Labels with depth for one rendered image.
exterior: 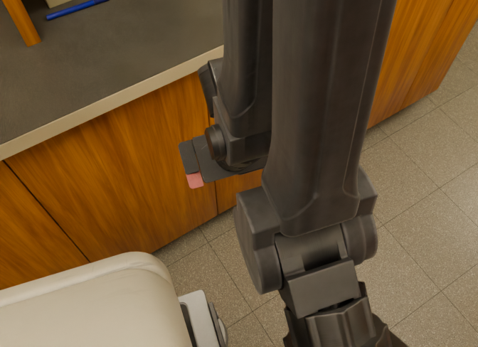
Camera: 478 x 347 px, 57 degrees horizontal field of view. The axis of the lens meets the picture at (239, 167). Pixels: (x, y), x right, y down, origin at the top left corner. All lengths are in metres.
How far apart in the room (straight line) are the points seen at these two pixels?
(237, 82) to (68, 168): 0.73
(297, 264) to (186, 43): 0.68
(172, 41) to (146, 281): 0.74
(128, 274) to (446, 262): 1.64
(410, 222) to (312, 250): 1.52
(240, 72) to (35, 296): 0.21
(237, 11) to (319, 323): 0.24
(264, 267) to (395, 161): 1.67
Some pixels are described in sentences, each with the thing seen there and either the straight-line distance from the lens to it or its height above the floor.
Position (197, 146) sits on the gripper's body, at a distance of 0.61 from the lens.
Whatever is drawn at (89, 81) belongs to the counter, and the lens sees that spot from 0.93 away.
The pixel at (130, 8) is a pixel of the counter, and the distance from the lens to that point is 1.06.
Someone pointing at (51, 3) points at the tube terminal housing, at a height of 0.95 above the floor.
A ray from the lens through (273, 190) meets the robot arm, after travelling 0.32.
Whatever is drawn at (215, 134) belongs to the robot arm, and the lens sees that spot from 0.44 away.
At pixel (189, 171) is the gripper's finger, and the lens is 0.63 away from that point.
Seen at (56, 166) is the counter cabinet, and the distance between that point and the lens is 1.03.
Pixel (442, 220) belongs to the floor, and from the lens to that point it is 1.92.
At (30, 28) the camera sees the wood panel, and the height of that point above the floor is 0.98.
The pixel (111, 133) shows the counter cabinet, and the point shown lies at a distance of 1.02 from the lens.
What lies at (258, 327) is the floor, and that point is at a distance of 1.63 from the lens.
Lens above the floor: 1.59
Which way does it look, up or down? 59 degrees down
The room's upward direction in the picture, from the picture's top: straight up
